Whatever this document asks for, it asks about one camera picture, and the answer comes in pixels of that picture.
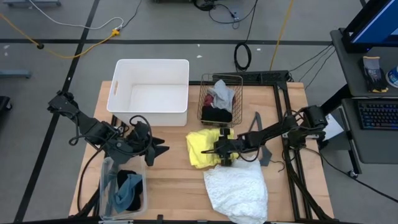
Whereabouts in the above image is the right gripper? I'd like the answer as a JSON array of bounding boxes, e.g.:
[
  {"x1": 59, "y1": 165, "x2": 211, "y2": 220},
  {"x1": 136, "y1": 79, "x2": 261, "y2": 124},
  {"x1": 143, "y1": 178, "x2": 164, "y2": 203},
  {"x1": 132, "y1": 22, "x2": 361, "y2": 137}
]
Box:
[{"x1": 213, "y1": 127, "x2": 243, "y2": 167}]

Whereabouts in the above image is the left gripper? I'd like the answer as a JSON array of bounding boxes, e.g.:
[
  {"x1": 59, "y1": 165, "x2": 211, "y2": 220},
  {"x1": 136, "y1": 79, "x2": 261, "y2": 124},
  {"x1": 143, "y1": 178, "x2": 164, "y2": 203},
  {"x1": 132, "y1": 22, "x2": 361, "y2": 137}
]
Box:
[{"x1": 127, "y1": 121, "x2": 170, "y2": 167}]

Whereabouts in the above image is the yellow cloth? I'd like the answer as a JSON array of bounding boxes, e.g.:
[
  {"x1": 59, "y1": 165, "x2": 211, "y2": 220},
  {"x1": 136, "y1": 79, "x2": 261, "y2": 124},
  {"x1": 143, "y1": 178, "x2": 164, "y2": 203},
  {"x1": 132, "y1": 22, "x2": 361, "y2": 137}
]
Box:
[{"x1": 185, "y1": 128, "x2": 240, "y2": 169}]

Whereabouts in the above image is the black cloth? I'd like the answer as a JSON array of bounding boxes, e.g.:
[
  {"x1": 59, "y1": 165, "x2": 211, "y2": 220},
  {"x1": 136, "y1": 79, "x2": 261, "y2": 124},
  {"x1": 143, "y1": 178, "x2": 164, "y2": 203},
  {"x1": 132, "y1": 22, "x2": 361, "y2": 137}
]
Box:
[
  {"x1": 116, "y1": 169, "x2": 144, "y2": 212},
  {"x1": 201, "y1": 105, "x2": 233, "y2": 124}
]

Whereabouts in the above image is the white lace cloth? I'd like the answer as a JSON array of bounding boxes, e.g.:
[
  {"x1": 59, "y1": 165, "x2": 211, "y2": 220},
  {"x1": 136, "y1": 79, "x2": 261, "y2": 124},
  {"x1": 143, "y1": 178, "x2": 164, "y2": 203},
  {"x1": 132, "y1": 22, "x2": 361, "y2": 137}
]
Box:
[{"x1": 203, "y1": 158, "x2": 269, "y2": 224}]

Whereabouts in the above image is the grey cloth with white tag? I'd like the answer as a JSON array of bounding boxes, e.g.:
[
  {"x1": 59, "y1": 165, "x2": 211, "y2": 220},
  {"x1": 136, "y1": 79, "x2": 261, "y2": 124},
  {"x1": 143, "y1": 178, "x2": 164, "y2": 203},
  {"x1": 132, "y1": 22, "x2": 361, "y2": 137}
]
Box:
[{"x1": 206, "y1": 79, "x2": 236, "y2": 113}]

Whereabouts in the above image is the gray triangular cloth piece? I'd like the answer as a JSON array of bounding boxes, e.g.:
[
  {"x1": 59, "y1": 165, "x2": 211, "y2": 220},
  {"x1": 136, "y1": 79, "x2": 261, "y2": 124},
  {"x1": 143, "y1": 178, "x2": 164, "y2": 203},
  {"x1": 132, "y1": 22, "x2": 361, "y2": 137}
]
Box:
[{"x1": 248, "y1": 111, "x2": 285, "y2": 173}]

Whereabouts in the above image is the red cloth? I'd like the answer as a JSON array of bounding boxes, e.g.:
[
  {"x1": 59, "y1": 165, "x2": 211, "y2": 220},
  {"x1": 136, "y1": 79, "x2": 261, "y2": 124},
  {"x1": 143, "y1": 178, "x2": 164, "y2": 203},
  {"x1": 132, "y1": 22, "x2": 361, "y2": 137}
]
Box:
[{"x1": 203, "y1": 94, "x2": 238, "y2": 110}]

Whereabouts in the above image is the white perforated plastic basket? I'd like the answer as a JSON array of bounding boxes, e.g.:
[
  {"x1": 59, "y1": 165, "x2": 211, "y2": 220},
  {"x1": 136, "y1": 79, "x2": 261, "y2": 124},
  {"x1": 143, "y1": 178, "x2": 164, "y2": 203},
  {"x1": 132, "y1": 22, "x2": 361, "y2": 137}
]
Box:
[{"x1": 106, "y1": 58, "x2": 190, "y2": 128}]

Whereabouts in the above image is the clear plastic bin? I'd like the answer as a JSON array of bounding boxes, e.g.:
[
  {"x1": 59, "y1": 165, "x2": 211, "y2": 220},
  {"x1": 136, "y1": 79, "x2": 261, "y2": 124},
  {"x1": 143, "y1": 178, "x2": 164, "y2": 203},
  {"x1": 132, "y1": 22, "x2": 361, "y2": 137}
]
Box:
[{"x1": 99, "y1": 155, "x2": 149, "y2": 221}]

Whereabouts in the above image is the black power strip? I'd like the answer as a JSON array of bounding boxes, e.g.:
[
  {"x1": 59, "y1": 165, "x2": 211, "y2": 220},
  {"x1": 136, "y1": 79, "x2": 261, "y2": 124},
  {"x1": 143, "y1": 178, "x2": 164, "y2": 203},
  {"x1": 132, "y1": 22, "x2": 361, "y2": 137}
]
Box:
[{"x1": 213, "y1": 70, "x2": 291, "y2": 84}]

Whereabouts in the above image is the white paper sheet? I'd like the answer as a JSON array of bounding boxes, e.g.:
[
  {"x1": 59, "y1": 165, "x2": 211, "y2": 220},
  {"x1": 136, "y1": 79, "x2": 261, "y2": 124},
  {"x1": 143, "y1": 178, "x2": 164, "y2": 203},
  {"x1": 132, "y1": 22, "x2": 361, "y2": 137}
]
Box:
[{"x1": 323, "y1": 113, "x2": 345, "y2": 142}]

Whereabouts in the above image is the grey computer cart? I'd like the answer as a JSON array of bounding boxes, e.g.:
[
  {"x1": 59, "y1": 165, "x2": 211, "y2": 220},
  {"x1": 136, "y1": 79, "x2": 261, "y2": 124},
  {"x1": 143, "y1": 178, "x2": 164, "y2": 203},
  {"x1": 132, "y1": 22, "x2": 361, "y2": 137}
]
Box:
[{"x1": 320, "y1": 27, "x2": 398, "y2": 175}]

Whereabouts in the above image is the black keyboard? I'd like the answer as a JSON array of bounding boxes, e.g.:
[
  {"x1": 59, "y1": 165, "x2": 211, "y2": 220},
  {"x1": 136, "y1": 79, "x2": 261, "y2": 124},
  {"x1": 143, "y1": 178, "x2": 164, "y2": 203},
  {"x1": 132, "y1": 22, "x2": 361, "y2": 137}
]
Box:
[{"x1": 357, "y1": 99, "x2": 398, "y2": 131}]

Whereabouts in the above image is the grey metal floor foot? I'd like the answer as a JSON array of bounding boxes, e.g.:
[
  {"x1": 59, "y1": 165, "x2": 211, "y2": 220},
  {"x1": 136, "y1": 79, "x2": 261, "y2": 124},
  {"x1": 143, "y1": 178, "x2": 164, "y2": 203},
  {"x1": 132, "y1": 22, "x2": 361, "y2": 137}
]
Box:
[
  {"x1": 0, "y1": 70, "x2": 32, "y2": 80},
  {"x1": 2, "y1": 0, "x2": 62, "y2": 7}
]

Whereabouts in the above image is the grey yellow work glove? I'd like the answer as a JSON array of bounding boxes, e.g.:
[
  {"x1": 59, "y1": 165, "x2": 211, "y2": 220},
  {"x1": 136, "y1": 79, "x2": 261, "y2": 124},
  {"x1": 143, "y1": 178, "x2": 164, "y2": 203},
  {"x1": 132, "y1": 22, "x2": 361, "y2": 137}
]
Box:
[{"x1": 362, "y1": 55, "x2": 390, "y2": 94}]

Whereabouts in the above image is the white blue round container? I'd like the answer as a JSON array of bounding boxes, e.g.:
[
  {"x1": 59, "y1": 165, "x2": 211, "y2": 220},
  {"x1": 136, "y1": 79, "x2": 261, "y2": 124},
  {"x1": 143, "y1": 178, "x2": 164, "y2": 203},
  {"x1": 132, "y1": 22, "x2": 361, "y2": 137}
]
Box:
[{"x1": 385, "y1": 65, "x2": 398, "y2": 89}]

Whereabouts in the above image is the computer monitor with blue screen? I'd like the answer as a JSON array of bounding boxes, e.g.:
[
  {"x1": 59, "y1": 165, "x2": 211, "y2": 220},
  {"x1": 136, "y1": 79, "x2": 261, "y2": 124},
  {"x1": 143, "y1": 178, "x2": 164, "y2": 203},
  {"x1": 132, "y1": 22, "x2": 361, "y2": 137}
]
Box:
[{"x1": 341, "y1": 0, "x2": 398, "y2": 54}]

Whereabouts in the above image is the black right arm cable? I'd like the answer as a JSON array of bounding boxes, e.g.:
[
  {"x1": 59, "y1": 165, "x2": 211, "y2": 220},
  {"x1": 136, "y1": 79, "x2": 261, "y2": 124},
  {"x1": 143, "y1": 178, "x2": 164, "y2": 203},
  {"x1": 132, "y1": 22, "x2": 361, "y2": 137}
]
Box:
[{"x1": 238, "y1": 107, "x2": 313, "y2": 164}]

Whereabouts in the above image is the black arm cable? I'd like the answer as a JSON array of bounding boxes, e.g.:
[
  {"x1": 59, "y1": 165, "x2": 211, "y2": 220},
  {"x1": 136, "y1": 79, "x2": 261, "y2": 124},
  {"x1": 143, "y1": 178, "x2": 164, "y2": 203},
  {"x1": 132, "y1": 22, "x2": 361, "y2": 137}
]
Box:
[
  {"x1": 68, "y1": 114, "x2": 154, "y2": 218},
  {"x1": 238, "y1": 107, "x2": 313, "y2": 164}
]

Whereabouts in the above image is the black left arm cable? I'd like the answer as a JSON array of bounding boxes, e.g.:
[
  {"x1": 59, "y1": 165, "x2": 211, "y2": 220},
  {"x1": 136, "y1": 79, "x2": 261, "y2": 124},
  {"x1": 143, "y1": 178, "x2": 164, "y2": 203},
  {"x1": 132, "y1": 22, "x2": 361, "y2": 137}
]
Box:
[{"x1": 68, "y1": 114, "x2": 154, "y2": 218}]

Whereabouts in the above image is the bronze wire basket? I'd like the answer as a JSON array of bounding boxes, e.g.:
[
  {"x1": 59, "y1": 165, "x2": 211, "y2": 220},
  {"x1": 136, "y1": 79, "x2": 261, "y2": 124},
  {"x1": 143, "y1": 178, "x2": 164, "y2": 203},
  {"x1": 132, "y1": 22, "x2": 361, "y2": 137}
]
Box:
[{"x1": 197, "y1": 73, "x2": 244, "y2": 128}]

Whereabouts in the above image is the black aluminium frame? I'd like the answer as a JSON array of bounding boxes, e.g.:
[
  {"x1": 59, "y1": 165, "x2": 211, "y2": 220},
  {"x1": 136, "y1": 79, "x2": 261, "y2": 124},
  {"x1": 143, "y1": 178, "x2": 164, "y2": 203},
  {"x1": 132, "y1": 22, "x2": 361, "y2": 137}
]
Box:
[{"x1": 70, "y1": 80, "x2": 335, "y2": 224}]

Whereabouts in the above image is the black hanging cable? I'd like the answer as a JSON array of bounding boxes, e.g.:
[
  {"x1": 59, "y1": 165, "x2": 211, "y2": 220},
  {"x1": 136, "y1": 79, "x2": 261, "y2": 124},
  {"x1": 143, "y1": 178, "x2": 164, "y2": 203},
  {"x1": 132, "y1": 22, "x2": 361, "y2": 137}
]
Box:
[{"x1": 233, "y1": 0, "x2": 259, "y2": 73}]

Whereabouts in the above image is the yellow floor cable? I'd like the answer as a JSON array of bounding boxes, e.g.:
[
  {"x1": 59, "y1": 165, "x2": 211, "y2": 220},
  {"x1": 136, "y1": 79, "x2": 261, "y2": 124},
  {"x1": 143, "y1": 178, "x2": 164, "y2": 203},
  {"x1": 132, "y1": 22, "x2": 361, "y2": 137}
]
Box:
[{"x1": 0, "y1": 12, "x2": 121, "y2": 60}]

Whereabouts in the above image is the yellow hanging cable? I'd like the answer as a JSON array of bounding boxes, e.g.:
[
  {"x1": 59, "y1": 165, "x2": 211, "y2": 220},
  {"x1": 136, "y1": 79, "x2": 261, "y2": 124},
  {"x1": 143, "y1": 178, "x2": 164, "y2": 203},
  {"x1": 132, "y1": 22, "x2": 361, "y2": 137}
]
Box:
[{"x1": 269, "y1": 0, "x2": 295, "y2": 72}]

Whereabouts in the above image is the black floor cable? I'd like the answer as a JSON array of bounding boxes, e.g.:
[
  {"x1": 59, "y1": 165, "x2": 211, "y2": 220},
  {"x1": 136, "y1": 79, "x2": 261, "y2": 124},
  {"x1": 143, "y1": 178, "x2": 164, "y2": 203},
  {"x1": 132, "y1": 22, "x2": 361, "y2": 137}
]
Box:
[{"x1": 122, "y1": 0, "x2": 144, "y2": 30}]

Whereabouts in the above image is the black cable bundle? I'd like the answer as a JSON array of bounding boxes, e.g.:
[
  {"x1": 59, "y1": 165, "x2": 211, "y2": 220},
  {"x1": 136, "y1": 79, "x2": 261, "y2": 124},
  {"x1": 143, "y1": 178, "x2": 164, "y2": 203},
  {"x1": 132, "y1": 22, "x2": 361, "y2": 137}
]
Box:
[{"x1": 192, "y1": 0, "x2": 249, "y2": 30}]

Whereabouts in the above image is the white floor cable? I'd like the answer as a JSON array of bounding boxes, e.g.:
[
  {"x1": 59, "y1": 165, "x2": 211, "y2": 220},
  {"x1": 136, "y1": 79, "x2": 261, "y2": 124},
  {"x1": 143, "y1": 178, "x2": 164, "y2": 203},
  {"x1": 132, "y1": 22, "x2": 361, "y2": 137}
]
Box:
[{"x1": 29, "y1": 0, "x2": 126, "y2": 30}]

